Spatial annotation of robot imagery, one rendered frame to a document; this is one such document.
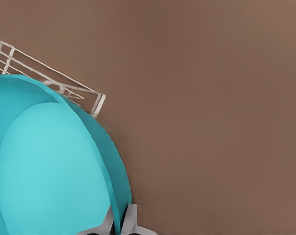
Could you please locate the turquoise plate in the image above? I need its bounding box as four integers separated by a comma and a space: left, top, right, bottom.
0, 74, 133, 235

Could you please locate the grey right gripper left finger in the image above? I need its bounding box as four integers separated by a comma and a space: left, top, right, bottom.
79, 204, 115, 235

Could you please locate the white wire rack shelf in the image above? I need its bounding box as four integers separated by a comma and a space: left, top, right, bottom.
0, 37, 106, 118

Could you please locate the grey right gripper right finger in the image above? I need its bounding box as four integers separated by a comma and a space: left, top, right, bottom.
120, 203, 160, 235

